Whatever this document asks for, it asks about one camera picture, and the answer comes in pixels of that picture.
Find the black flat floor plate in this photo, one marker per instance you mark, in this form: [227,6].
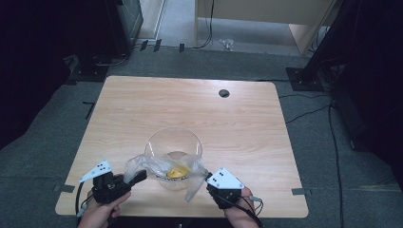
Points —
[90,74]

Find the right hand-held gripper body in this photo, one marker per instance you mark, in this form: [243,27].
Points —
[225,190]

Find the clear smiley face plastic bag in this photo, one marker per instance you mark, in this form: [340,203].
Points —
[193,180]

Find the person's dark clothing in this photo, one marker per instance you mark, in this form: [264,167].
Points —
[177,223]

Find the crumpled clear plastic scrap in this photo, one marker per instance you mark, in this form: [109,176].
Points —
[227,44]

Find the person's right hand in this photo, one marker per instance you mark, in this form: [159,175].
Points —
[242,212]

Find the grey floor tape piece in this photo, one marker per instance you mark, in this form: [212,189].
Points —
[65,188]
[301,191]

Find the dark cabinet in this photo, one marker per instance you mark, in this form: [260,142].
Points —
[125,25]

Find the person's left hand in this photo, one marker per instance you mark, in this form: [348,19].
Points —
[98,213]

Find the black round table grommet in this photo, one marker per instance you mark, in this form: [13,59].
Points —
[224,93]

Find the black floor tape strip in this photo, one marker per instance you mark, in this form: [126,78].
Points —
[157,45]
[144,45]
[182,47]

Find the light wooden cabinet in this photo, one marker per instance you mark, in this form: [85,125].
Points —
[272,11]

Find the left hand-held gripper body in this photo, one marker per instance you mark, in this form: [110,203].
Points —
[109,190]

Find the clear round plastic bin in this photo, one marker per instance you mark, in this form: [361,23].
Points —
[172,141]

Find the black stand with base plate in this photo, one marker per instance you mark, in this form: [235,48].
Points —
[320,63]

